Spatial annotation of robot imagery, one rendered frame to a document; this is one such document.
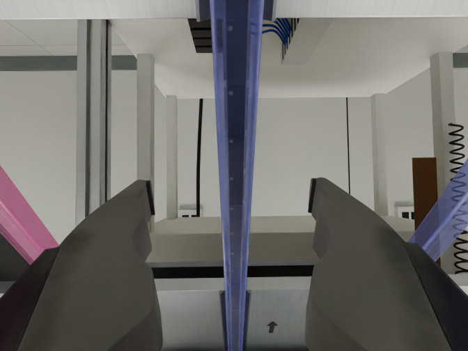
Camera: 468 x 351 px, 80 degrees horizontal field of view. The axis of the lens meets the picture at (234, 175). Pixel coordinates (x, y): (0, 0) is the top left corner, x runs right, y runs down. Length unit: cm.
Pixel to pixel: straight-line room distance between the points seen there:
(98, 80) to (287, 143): 157
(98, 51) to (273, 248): 48
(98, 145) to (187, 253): 27
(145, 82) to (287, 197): 145
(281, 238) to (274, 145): 139
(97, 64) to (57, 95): 179
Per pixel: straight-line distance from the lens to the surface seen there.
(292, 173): 195
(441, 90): 77
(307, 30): 50
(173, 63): 71
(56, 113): 229
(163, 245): 61
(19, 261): 32
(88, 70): 55
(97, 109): 51
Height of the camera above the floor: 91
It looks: 2 degrees down
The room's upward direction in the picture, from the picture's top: 179 degrees clockwise
